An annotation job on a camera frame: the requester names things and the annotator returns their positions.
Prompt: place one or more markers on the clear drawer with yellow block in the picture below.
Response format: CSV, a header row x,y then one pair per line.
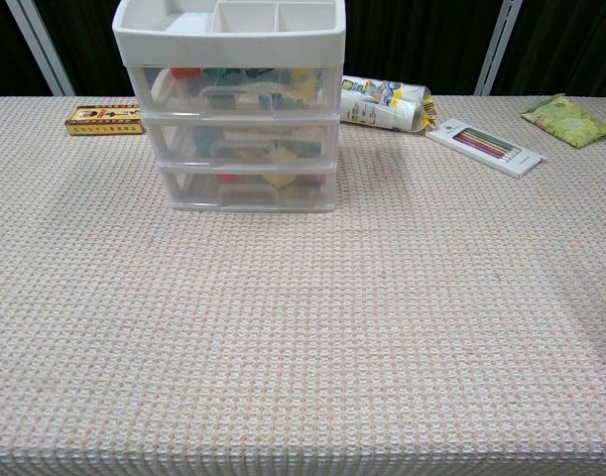
x,y
248,196

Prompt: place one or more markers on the clear drawer with cloth items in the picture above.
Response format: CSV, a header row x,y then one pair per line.
x,y
243,149

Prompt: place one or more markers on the clear drawer with mixed toys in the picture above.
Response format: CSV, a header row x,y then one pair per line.
x,y
243,101

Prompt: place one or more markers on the yellow block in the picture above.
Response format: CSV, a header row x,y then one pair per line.
x,y
278,179

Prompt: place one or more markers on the beige waffle tablecloth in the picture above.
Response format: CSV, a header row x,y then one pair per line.
x,y
302,322

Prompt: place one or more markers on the small red block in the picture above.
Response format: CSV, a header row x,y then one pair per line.
x,y
225,177

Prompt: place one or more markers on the yellow toy piece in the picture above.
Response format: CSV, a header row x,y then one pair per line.
x,y
305,85

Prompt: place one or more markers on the white packaged cup sleeve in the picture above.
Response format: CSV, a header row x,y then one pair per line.
x,y
382,104

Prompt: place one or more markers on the red toy piece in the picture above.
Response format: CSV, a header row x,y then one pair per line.
x,y
186,73

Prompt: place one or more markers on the white coloured pencil box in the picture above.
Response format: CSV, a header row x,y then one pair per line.
x,y
486,148

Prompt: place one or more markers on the yellow red card box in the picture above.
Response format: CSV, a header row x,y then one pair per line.
x,y
104,120

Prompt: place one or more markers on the black curtain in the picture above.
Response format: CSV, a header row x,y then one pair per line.
x,y
421,35

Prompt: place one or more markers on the green snack packet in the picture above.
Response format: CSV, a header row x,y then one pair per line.
x,y
570,120

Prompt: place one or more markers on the white plastic organizer frame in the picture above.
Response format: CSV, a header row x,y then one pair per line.
x,y
228,47

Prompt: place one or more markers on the grey metal frame pole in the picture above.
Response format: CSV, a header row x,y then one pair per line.
x,y
42,49
496,49

